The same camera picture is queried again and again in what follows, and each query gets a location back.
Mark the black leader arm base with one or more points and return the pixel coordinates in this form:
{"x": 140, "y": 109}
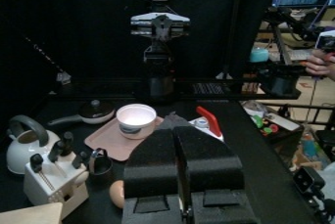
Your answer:
{"x": 280, "y": 79}

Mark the black frame rail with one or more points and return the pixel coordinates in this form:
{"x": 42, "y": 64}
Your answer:
{"x": 113, "y": 89}

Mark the bin of toys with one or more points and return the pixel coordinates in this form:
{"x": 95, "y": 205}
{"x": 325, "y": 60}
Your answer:
{"x": 284, "y": 130}

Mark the blue bottle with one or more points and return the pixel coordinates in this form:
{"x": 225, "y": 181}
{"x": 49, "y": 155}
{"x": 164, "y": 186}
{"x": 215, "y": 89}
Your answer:
{"x": 309, "y": 146}

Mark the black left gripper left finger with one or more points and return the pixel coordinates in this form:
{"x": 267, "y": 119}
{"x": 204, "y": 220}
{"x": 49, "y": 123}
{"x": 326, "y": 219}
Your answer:
{"x": 151, "y": 166}

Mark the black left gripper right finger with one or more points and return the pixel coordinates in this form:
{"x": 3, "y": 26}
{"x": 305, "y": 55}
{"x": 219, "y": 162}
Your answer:
{"x": 210, "y": 166}

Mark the white knife block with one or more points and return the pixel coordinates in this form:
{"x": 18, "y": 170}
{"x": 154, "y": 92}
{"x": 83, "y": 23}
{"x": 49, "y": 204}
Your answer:
{"x": 48, "y": 192}

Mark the black ribbed grille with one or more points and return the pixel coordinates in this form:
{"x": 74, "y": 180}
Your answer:
{"x": 208, "y": 88}

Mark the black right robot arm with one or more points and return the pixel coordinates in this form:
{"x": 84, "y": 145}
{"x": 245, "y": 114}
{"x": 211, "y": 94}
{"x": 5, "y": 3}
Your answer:
{"x": 159, "y": 71}

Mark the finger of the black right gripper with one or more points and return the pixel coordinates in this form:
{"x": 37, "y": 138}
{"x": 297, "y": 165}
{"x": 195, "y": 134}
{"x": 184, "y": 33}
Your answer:
{"x": 167, "y": 27}
{"x": 158, "y": 27}

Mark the white clip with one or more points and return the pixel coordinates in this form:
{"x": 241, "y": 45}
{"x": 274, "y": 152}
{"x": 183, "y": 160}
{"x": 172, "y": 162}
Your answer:
{"x": 64, "y": 77}

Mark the pink plastic tray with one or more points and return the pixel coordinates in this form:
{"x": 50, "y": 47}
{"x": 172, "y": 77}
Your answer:
{"x": 107, "y": 143}

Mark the white pan with black lid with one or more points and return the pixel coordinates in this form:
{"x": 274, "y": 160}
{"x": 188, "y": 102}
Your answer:
{"x": 99, "y": 113}

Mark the grey crumpled lump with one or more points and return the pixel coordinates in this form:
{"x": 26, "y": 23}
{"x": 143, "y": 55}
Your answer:
{"x": 172, "y": 122}

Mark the teal cup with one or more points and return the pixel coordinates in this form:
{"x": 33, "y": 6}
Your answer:
{"x": 259, "y": 55}

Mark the green toy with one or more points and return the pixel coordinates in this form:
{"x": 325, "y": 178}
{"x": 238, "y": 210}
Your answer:
{"x": 259, "y": 122}

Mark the black frame post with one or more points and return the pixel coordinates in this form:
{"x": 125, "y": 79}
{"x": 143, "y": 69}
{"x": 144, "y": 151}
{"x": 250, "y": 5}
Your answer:
{"x": 235, "y": 22}

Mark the white paper cup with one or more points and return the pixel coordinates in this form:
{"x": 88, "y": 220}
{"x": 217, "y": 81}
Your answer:
{"x": 136, "y": 130}

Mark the brown toy egg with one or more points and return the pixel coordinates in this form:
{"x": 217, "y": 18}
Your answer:
{"x": 117, "y": 195}

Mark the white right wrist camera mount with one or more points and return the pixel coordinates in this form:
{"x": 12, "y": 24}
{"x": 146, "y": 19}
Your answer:
{"x": 141, "y": 17}

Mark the black table-level camera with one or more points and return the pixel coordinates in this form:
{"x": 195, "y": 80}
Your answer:
{"x": 309, "y": 179}

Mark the person's hand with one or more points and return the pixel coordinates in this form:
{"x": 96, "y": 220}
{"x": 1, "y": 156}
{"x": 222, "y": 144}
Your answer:
{"x": 318, "y": 66}

